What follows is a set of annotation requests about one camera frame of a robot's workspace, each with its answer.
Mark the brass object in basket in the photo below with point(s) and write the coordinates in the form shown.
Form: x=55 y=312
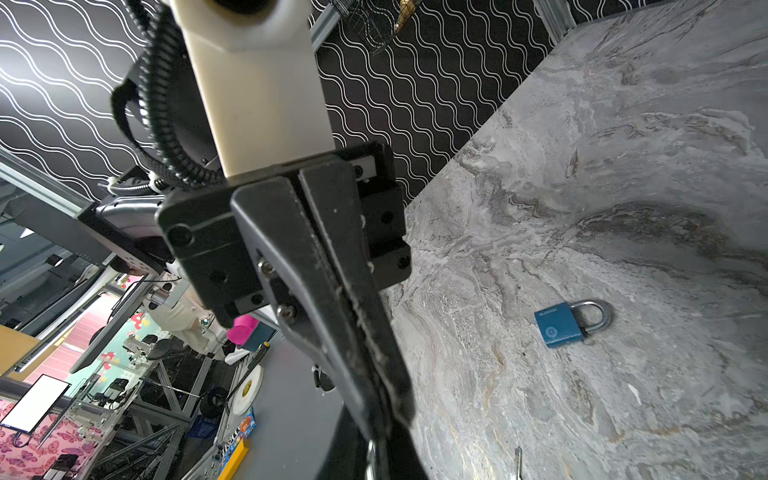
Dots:
x=406 y=9

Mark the blue padlock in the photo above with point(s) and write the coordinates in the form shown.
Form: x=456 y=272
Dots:
x=558 y=324

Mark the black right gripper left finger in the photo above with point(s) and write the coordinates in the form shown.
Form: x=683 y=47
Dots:
x=348 y=456

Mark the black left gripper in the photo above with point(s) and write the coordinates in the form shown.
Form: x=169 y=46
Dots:
x=332 y=227

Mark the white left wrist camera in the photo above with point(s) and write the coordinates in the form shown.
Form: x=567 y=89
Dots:
x=257 y=75

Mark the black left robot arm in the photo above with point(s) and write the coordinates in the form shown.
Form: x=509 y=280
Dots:
x=160 y=112

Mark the black wire wall basket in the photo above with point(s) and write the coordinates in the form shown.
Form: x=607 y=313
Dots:
x=372 y=21

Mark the spare key on table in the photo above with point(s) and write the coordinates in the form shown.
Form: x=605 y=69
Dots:
x=518 y=454

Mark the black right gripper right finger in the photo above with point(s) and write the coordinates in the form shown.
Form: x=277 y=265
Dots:
x=395 y=457

